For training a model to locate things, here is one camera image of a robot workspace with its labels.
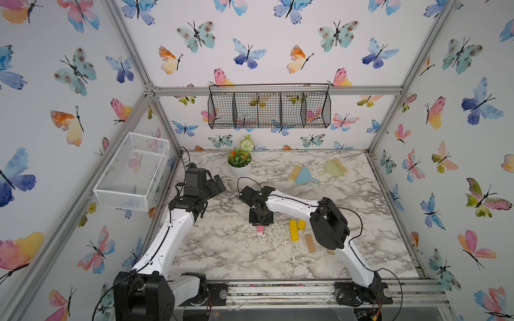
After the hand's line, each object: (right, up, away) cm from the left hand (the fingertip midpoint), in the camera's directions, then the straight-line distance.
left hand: (214, 182), depth 83 cm
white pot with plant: (+9, +10, +13) cm, 19 cm away
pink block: (+19, -21, +7) cm, 29 cm away
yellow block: (+34, -23, +4) cm, 41 cm away
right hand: (+17, -19, +8) cm, 26 cm away
